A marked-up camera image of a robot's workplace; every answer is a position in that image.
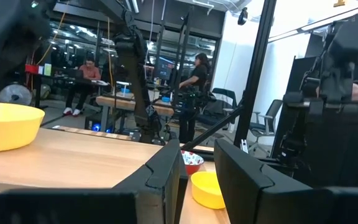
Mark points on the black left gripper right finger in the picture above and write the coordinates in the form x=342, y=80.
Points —
x=253, y=193

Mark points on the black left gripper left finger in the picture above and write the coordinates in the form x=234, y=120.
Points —
x=154, y=186

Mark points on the red floral bowl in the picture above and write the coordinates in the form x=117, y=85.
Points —
x=193, y=160

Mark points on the small yellow bowl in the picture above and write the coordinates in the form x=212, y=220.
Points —
x=205, y=189

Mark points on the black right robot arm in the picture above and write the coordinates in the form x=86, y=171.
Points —
x=135, y=77

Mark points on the grey office chair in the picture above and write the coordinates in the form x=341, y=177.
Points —
x=269, y=121

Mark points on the wooden riser shelf black legs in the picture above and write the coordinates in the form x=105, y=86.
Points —
x=73, y=158

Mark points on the small blue bowl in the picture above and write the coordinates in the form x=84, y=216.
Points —
x=166, y=99

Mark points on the background wooden table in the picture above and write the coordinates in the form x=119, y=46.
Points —
x=120, y=103

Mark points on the black office chair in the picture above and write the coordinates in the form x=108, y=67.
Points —
x=225, y=96

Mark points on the person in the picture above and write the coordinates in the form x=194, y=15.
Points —
x=199, y=77
x=89, y=73

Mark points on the computer monitor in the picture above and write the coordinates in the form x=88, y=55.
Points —
x=164, y=69

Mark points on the large yellow bowl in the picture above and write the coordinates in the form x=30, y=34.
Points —
x=8, y=130

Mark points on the white floor fan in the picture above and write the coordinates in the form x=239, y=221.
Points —
x=14, y=95

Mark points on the red box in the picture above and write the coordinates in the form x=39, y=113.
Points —
x=31, y=69

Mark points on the silver aluminium bracket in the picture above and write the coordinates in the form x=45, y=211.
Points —
x=244, y=146

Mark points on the black rig frame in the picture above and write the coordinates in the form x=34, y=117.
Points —
x=256, y=68

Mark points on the black mounted camera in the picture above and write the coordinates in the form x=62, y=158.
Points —
x=242, y=16

